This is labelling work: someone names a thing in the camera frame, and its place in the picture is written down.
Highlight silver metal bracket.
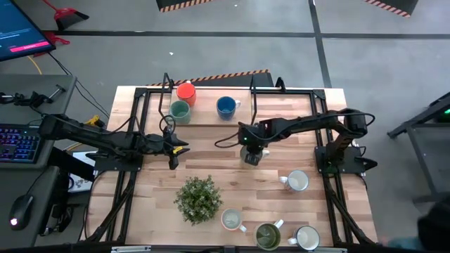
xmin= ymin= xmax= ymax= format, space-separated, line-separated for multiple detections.
xmin=111 ymin=245 xmax=152 ymax=253
xmin=307 ymin=247 xmax=348 ymax=253

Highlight white mug blue stripes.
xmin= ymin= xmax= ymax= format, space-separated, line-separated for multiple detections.
xmin=287 ymin=225 xmax=321 ymax=252

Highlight black metal stand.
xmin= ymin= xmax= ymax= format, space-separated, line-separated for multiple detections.
xmin=386 ymin=91 xmax=450 ymax=205

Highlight computer monitor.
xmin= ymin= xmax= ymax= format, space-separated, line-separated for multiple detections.
xmin=0 ymin=0 xmax=56 ymax=63

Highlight yellow floor cable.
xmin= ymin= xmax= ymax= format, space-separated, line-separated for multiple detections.
xmin=27 ymin=55 xmax=43 ymax=75

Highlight person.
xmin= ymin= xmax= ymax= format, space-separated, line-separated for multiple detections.
xmin=381 ymin=202 xmax=450 ymax=253

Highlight orange ceramic mug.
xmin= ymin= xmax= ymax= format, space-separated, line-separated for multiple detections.
xmin=175 ymin=81 xmax=197 ymax=108

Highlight red dustpan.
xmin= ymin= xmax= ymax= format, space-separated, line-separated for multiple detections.
xmin=33 ymin=30 xmax=71 ymax=58

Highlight white printed box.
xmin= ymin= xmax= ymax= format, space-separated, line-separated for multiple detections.
xmin=68 ymin=150 xmax=96 ymax=193

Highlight yellow dot patterned mug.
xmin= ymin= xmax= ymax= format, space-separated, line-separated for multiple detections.
xmin=220 ymin=207 xmax=248 ymax=233

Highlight black monitor cable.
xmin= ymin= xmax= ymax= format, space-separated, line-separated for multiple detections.
xmin=47 ymin=51 xmax=110 ymax=119

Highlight red lattice patterned mug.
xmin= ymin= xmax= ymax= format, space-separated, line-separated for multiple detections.
xmin=279 ymin=169 xmax=310 ymax=193

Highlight black aluminium table frame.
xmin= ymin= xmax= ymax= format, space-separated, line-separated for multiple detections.
xmin=86 ymin=76 xmax=379 ymax=247

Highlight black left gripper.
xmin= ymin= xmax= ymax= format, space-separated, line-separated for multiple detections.
xmin=146 ymin=126 xmax=191 ymax=171

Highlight potted plant in striped pot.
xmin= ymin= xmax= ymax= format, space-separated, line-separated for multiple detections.
xmin=174 ymin=174 xmax=224 ymax=226

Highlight grey desk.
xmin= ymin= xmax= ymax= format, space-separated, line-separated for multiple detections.
xmin=0 ymin=73 xmax=78 ymax=249

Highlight blue ceramic mug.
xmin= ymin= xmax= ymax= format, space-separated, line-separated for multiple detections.
xmin=216 ymin=96 xmax=242 ymax=122

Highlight black metal shelf leg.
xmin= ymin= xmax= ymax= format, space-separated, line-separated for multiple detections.
xmin=248 ymin=73 xmax=258 ymax=130
xmin=157 ymin=72 xmax=175 ymax=129

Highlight black clamp tool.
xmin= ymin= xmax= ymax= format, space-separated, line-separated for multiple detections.
xmin=0 ymin=84 xmax=67 ymax=114

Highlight black computer mouse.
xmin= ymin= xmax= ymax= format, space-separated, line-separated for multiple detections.
xmin=8 ymin=194 xmax=35 ymax=232

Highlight black hazard striped block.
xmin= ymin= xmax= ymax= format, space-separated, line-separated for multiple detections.
xmin=155 ymin=0 xmax=214 ymax=13
xmin=364 ymin=0 xmax=420 ymax=18
xmin=146 ymin=69 xmax=275 ymax=88

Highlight teal green ceramic mug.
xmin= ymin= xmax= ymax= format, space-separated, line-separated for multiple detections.
xmin=168 ymin=100 xmax=192 ymax=125

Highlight red broom black bristles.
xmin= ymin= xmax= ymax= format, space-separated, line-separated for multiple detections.
xmin=41 ymin=0 xmax=91 ymax=32

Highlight yellow power plug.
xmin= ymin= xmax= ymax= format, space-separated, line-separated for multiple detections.
xmin=84 ymin=115 xmax=106 ymax=128

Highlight backlit black keyboard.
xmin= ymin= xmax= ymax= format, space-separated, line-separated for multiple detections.
xmin=0 ymin=122 xmax=46 ymax=164

